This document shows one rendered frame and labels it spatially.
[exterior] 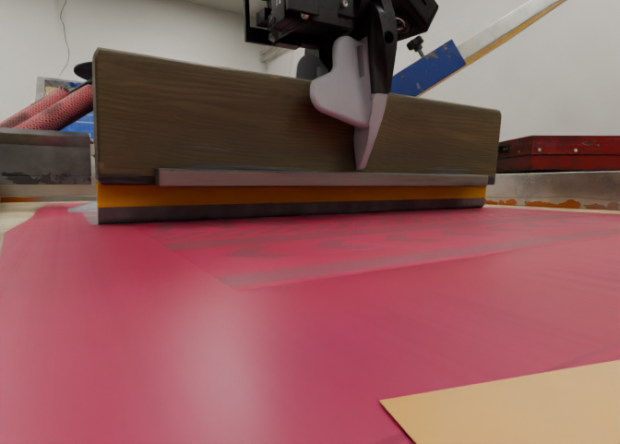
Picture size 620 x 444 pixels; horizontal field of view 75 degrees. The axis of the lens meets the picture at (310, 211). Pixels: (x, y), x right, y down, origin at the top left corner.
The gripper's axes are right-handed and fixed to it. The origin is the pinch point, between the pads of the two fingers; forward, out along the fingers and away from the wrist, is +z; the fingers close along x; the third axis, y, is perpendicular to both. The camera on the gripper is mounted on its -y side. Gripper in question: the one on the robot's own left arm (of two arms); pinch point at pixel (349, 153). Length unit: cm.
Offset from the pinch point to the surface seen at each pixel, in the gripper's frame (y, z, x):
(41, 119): 23, -13, -87
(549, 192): -23.9, 4.1, 3.2
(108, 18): -31, -163, -438
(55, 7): 14, -164, -438
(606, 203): -23.8, 5.0, 8.5
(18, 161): 23.2, -0.4, -21.4
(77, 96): 15, -20, -92
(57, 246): 20.1, 4.2, 8.0
